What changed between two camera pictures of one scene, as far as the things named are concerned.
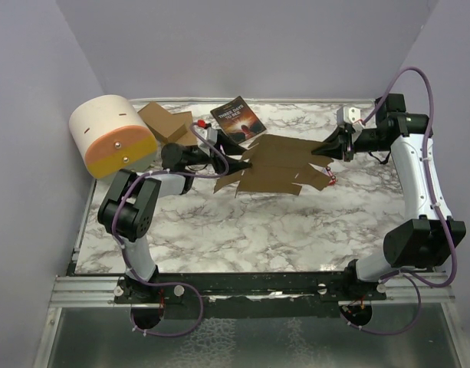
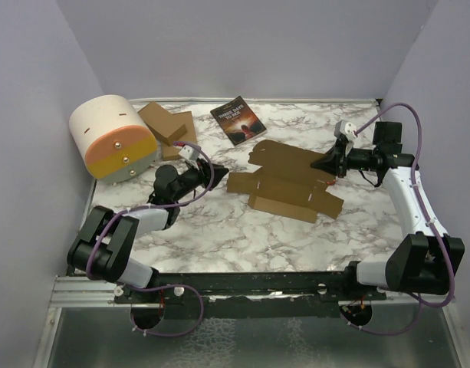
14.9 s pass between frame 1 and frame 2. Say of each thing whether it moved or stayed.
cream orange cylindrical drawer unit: stayed
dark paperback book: stayed
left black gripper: moved
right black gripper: moved
